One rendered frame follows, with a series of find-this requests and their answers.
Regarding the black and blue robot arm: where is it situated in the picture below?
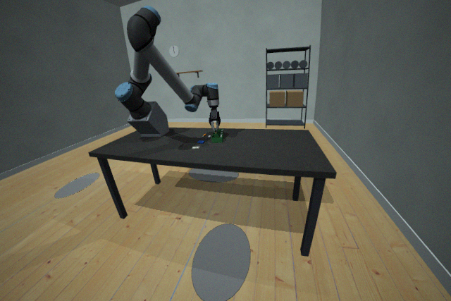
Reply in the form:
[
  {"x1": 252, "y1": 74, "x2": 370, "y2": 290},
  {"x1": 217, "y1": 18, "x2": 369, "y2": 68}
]
[{"x1": 115, "y1": 6, "x2": 219, "y2": 120}]

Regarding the green three-compartment bin tray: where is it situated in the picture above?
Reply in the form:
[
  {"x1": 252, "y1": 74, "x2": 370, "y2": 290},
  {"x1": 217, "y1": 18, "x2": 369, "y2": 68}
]
[{"x1": 211, "y1": 129, "x2": 223, "y2": 143}]

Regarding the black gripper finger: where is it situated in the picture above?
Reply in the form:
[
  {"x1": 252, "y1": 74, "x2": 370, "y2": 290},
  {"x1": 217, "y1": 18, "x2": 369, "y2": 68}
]
[
  {"x1": 209, "y1": 118, "x2": 216, "y2": 132},
  {"x1": 216, "y1": 117, "x2": 221, "y2": 132}
]

